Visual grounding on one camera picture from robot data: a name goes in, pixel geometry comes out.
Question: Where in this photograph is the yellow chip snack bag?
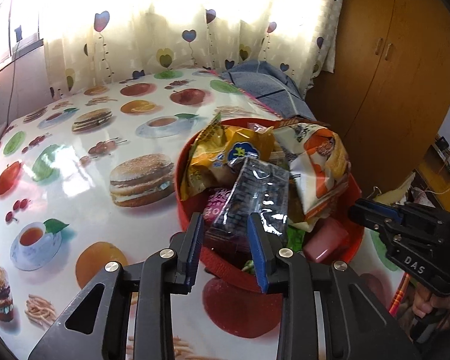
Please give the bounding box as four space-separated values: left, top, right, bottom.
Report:
179 114 275 201

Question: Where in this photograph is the black seaweed snack pack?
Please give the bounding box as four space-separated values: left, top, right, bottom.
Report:
205 158 289 254

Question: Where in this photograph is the pink jelly cup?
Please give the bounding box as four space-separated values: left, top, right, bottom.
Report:
302 218 349 263

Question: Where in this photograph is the blue plaid blanket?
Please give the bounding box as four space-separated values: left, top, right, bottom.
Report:
219 60 315 120

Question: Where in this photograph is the black charger cable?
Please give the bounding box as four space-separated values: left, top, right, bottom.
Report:
5 25 23 129

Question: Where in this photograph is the wooden wardrobe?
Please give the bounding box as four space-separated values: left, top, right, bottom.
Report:
305 0 450 194

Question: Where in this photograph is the red round basket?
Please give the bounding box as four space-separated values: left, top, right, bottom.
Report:
175 117 363 293

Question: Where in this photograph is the green pea snack bag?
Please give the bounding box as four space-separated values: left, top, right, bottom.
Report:
241 225 306 275

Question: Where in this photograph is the heart print curtain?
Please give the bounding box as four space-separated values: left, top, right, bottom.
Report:
39 0 343 97

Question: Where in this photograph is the food print tablecloth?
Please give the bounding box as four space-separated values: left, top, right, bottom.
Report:
0 68 311 359

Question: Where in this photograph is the purple candy pack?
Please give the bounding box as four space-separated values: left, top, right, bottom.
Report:
203 188 231 227

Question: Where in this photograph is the orange crispy rice snack bag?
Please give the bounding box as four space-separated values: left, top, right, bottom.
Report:
273 118 351 219

